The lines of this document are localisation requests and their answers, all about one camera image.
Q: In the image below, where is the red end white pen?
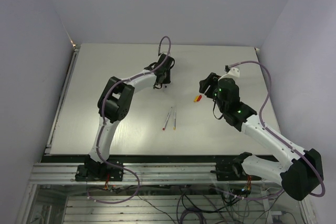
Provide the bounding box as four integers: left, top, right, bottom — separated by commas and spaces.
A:
162, 107, 173, 131

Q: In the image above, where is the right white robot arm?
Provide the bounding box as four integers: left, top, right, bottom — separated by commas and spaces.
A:
199, 72, 323, 201

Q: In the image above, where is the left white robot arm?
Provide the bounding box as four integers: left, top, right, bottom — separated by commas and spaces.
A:
88, 54, 175, 180

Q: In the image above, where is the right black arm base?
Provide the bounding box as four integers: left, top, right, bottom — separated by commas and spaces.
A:
210, 152, 252, 181

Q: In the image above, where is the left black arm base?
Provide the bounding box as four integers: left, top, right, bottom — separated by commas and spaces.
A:
75, 155, 123, 182

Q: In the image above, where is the yellow end white pen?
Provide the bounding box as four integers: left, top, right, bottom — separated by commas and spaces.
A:
173, 106, 177, 130

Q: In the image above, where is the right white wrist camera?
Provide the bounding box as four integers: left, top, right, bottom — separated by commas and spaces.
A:
218, 66, 240, 80

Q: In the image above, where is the aluminium rail frame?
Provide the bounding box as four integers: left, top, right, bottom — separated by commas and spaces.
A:
17, 156, 318, 223

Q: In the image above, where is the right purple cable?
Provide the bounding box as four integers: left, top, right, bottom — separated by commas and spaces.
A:
228, 60, 326, 200

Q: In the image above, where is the purple cable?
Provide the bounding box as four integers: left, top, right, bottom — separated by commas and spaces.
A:
228, 60, 326, 200
86, 36, 173, 205

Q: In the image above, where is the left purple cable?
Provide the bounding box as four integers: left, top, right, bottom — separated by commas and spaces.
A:
86, 36, 173, 205

